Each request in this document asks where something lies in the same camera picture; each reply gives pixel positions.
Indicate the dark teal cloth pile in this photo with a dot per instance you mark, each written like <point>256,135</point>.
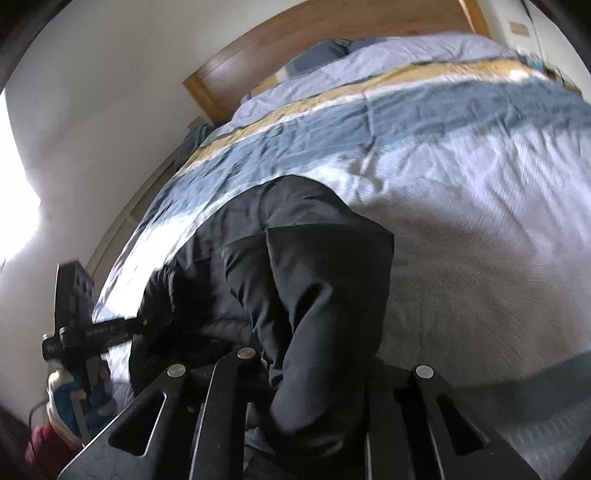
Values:
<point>190,144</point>

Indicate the beige wall switch plate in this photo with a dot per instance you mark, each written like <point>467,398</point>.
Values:
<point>519,29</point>

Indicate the gloved left hand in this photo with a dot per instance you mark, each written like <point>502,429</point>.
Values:
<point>76,416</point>

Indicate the striped blue yellow duvet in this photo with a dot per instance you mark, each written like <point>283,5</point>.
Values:
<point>480,166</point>

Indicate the striped pillow at headboard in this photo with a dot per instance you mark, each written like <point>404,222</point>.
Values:
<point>319,55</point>

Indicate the wooden bed headboard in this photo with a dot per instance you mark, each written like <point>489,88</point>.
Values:
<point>219,84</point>

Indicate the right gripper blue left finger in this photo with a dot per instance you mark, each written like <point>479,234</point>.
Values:
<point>187,424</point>

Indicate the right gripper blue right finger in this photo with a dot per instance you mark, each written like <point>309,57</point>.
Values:
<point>420,427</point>

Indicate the black puffer down jacket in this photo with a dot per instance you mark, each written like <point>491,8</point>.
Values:
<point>288,269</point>

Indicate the small items on nightstand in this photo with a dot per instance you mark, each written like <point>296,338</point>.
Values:
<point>552,72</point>

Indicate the bright window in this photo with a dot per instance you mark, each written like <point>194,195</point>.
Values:
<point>20,204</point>

